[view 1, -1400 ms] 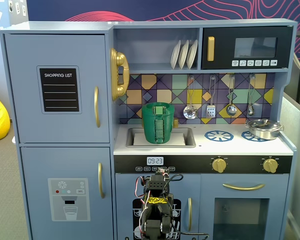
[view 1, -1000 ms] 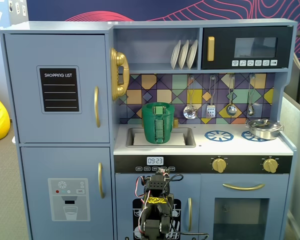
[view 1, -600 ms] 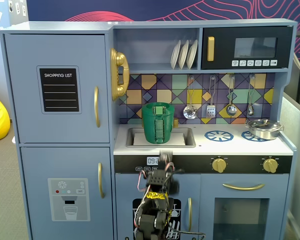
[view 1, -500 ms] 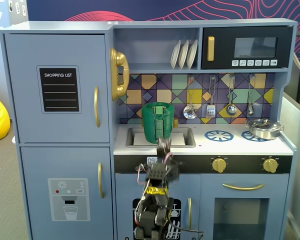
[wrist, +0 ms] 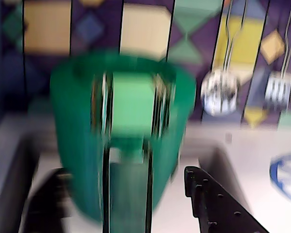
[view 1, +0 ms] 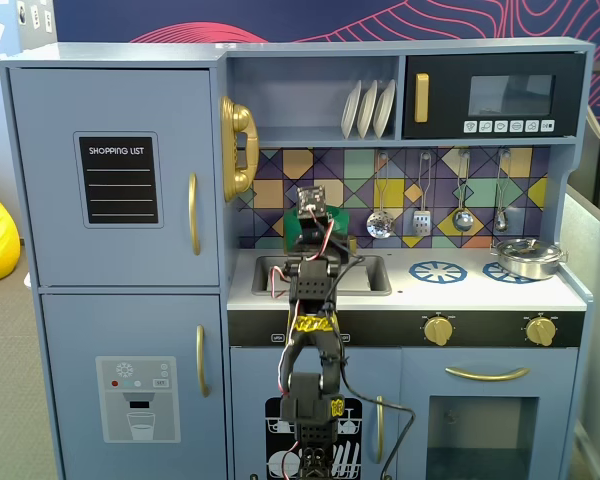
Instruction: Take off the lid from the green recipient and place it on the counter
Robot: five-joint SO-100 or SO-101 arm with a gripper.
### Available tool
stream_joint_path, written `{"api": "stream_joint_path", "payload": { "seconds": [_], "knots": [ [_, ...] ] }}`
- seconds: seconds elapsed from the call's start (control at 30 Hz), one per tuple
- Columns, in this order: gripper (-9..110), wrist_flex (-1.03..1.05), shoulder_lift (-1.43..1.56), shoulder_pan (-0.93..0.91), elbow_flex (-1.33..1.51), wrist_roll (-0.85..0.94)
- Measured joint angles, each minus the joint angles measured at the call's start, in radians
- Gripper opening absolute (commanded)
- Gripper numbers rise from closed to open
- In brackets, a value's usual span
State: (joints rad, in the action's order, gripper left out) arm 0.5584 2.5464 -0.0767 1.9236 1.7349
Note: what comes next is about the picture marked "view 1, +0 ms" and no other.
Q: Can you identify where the gold lower freezer handle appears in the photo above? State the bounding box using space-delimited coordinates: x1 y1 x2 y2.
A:
195 324 211 399

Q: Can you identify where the black microwave door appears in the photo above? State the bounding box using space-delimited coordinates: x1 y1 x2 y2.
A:
402 52 586 140

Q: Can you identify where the steel slotted skimmer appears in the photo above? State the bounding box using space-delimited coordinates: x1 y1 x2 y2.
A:
365 152 397 240

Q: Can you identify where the gold microwave handle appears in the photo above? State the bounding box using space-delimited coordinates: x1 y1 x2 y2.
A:
413 73 430 124

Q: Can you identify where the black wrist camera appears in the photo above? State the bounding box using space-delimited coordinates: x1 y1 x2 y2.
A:
297 185 327 221

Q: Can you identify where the steel cooking pot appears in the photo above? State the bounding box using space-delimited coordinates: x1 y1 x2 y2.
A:
489 244 569 280

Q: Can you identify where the grey toy sink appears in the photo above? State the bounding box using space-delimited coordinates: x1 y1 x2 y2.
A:
251 254 393 296

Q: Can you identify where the steel small spoon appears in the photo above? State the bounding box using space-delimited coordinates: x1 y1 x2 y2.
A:
494 148 512 233

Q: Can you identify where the green cloth left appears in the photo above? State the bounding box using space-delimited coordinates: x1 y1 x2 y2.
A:
283 212 352 254

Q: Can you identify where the gold toy telephone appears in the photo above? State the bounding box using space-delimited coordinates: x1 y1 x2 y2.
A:
218 95 260 203

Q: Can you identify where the steel ladle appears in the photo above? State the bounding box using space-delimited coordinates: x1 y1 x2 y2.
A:
452 149 475 233

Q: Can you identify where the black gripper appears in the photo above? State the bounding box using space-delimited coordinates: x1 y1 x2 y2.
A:
285 215 355 265

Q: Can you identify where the gold oven handle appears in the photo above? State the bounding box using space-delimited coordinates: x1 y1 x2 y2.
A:
444 366 531 383

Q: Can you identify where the gold upper fridge handle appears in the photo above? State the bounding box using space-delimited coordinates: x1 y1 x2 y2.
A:
187 172 202 256

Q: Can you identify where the black shopping list board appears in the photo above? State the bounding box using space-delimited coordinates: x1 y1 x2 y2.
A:
73 131 165 229

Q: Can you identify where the gold dishwasher handle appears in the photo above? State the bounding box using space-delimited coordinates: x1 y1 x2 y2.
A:
375 395 385 465

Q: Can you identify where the blue dishwasher door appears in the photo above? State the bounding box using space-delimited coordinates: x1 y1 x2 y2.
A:
229 347 403 480

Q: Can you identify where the grey ice dispenser panel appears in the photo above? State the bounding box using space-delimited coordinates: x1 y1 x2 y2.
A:
95 355 182 444

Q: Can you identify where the steel slotted spatula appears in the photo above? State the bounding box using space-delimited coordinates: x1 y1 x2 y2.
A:
412 151 434 237

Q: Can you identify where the red white servo wire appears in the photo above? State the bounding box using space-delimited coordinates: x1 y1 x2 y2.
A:
277 344 302 397
270 265 292 301
268 439 301 480

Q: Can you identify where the steel pot lid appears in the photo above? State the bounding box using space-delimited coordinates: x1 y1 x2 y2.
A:
494 237 562 259

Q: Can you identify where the grey office partition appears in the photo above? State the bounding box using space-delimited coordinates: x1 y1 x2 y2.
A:
562 192 600 480

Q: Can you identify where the blue lower freezer door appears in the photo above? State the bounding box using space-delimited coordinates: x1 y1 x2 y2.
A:
40 293 229 480

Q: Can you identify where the white toy plate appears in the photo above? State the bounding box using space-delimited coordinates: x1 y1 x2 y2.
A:
356 79 379 140
340 79 363 140
372 78 397 139

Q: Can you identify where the blue upper fridge door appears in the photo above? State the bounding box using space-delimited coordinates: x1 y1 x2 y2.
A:
8 68 220 287

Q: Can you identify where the blue wooden toy kitchen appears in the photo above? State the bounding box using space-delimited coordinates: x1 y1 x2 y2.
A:
0 37 596 480

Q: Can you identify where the blue oven door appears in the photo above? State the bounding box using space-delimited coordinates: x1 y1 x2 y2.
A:
401 348 579 480

